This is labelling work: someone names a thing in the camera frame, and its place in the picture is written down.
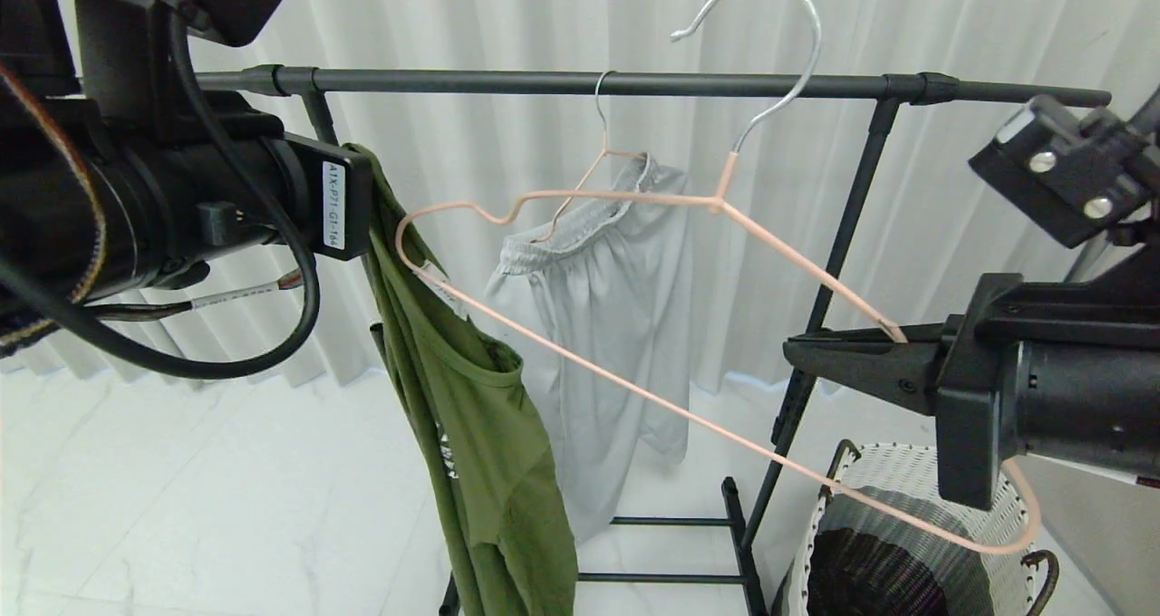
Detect white curtain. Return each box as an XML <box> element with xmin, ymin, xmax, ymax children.
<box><xmin>0</xmin><ymin>0</ymin><xmax>1160</xmax><ymax>399</ymax></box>

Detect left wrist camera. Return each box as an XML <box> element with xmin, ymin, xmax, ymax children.
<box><xmin>74</xmin><ymin>0</ymin><xmax>295</xmax><ymax>141</ymax></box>

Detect black clothes rack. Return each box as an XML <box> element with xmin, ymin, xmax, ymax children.
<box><xmin>195</xmin><ymin>63</ymin><xmax>1113</xmax><ymax>616</ymax></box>

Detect pale grey shorts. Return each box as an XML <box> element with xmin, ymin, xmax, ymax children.
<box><xmin>483</xmin><ymin>152</ymin><xmax>694</xmax><ymax>544</ymax></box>

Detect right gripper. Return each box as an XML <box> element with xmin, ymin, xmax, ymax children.
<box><xmin>783</xmin><ymin>272</ymin><xmax>1160</xmax><ymax>513</ymax></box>

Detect green garment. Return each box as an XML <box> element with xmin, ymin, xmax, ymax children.
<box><xmin>349</xmin><ymin>143</ymin><xmax>579</xmax><ymax>616</ymax></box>

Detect white laundry basket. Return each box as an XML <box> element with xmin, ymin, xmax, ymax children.
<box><xmin>775</xmin><ymin>442</ymin><xmax>1061</xmax><ymax>616</ymax></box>

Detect pink clothes hanger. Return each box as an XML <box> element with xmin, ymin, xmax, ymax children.
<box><xmin>394</xmin><ymin>0</ymin><xmax>1043</xmax><ymax>555</ymax></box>
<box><xmin>533</xmin><ymin>71</ymin><xmax>649</xmax><ymax>244</ymax></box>

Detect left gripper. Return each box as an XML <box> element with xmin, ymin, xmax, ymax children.
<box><xmin>89</xmin><ymin>134</ymin><xmax>375</xmax><ymax>293</ymax></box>

